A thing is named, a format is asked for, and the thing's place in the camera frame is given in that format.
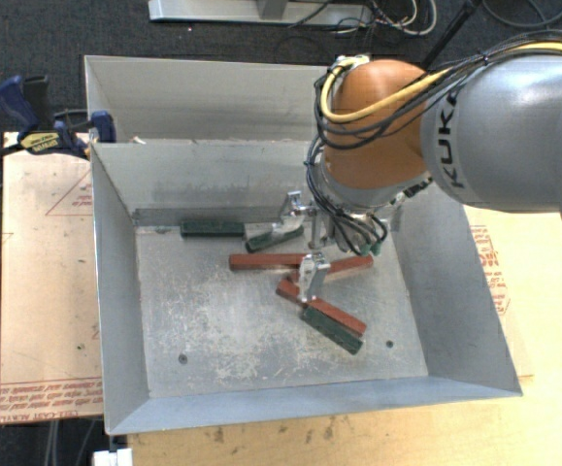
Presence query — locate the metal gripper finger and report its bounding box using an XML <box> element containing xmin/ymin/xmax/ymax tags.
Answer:
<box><xmin>271</xmin><ymin>190</ymin><xmax>308</xmax><ymax>239</ymax></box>
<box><xmin>299</xmin><ymin>251</ymin><xmax>333</xmax><ymax>306</ymax></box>

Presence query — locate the grey metal bin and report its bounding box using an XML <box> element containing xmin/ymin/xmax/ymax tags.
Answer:
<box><xmin>83</xmin><ymin>54</ymin><xmax>524</xmax><ymax>437</ymax></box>

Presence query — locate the brown cardboard board, red print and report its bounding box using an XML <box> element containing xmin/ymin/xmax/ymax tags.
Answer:
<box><xmin>0</xmin><ymin>131</ymin><xmax>537</xmax><ymax>427</ymax></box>

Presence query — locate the red-brown flat block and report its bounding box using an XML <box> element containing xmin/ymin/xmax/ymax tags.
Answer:
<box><xmin>286</xmin><ymin>253</ymin><xmax>376</xmax><ymax>283</ymax></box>
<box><xmin>275</xmin><ymin>278</ymin><xmax>368</xmax><ymax>338</ymax></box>
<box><xmin>228</xmin><ymin>252</ymin><xmax>307</xmax><ymax>273</ymax></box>

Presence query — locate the dark green flat block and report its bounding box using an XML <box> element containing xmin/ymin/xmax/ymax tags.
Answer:
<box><xmin>300</xmin><ymin>305</ymin><xmax>365</xmax><ymax>356</ymax></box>
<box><xmin>245</xmin><ymin>224</ymin><xmax>306</xmax><ymax>254</ymax></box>
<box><xmin>180</xmin><ymin>217</ymin><xmax>246</xmax><ymax>239</ymax></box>

